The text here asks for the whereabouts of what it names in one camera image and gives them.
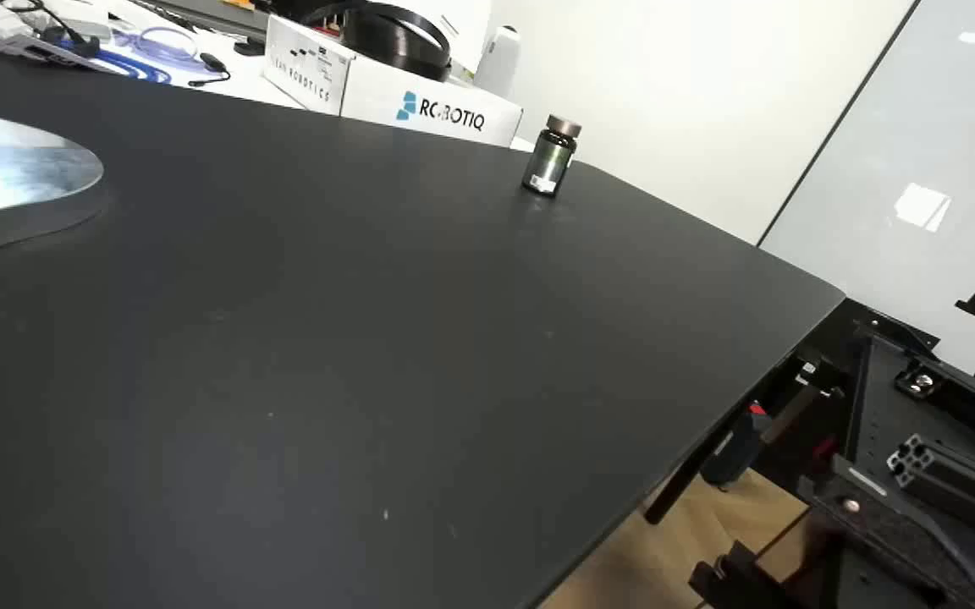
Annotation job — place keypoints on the black round headset case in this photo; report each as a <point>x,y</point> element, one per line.
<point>398,39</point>

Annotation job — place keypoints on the white Robotiq cardboard box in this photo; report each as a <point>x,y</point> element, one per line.
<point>323,74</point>

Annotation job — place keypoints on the dark green medicine bottle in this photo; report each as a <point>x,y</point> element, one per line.
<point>554,157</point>

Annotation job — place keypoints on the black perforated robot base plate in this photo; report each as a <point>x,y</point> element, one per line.
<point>873,435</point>

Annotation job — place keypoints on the blue white paper clutter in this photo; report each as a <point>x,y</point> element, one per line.
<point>108,39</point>

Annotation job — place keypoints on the clear plastic bag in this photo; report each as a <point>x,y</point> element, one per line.
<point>44,179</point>

